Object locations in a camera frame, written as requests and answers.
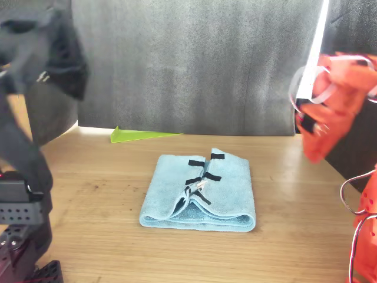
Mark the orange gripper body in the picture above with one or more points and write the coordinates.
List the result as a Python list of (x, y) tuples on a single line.
[(332, 118)]

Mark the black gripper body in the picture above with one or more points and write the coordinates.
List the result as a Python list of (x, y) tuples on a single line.
[(69, 62)]

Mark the light blue towel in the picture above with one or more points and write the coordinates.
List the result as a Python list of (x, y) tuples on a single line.
[(229, 191)]

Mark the green plastic wedge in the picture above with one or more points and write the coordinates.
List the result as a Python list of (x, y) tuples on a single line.
[(129, 136)]

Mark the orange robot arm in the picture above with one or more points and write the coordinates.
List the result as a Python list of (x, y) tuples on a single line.
[(347, 76)]

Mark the wide grey foam panel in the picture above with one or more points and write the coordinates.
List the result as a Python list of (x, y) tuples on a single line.
[(191, 65)]

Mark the dark grey foam panel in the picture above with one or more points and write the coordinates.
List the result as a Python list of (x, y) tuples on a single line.
[(56, 118), (350, 26)]

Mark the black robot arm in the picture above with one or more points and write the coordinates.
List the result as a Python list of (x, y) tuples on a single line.
[(14, 138)]

